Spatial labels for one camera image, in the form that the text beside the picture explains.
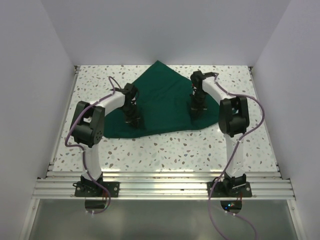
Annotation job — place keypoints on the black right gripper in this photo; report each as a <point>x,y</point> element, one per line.
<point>198,109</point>

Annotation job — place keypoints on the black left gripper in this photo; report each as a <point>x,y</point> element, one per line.
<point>133,119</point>

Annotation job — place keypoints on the green surgical cloth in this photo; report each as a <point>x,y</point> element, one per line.
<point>164,106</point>

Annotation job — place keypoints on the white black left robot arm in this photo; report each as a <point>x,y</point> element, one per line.
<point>86,131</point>

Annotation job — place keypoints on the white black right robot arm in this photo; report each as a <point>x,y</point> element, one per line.
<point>233,121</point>

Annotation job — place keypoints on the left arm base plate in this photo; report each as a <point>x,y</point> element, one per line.
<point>90,189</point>

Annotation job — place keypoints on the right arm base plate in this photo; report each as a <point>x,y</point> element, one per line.
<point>221,191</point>

